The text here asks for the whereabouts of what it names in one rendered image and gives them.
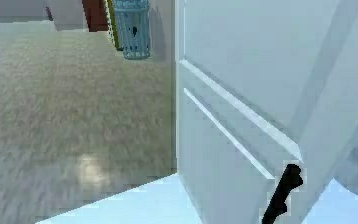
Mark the blue slatted garbage can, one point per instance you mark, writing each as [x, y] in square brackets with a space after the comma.
[133, 30]

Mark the green slatted garbage container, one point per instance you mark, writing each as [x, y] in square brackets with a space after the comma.
[112, 23]

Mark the white panelled room door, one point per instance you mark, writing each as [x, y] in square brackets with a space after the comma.
[227, 100]

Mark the red-brown wooden cupboard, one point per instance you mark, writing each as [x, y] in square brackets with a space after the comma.
[95, 15]

